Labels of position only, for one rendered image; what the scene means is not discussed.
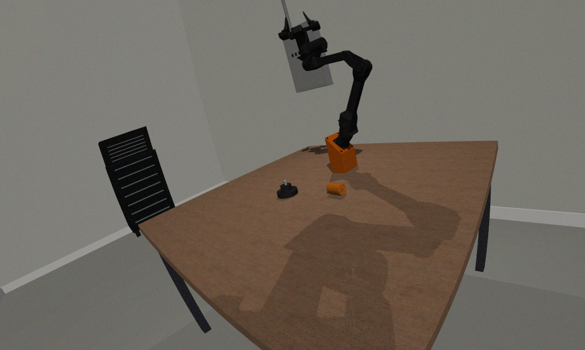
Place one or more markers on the orange cylindrical knob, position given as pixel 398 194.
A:
pixel 336 188

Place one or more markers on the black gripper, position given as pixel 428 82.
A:
pixel 313 25

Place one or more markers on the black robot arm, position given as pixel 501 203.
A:
pixel 310 55

